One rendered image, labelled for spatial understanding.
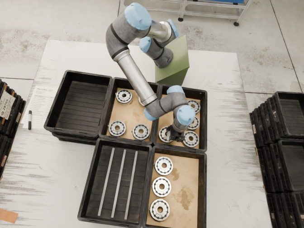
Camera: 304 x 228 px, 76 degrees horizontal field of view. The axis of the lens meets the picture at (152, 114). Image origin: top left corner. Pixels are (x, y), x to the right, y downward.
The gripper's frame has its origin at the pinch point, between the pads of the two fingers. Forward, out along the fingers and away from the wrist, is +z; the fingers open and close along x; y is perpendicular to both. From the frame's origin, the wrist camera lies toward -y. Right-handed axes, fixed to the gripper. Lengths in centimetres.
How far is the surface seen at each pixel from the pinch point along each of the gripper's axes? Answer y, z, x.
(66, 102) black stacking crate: -16, 5, -67
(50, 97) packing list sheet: -25, 18, -85
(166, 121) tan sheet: -9.5, 4.7, -3.6
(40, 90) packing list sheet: -30, 18, -94
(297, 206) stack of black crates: 32, 38, 98
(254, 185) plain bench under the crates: 23, 17, 56
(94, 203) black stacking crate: 40, 5, -39
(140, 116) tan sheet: -11.2, 4.8, -20.4
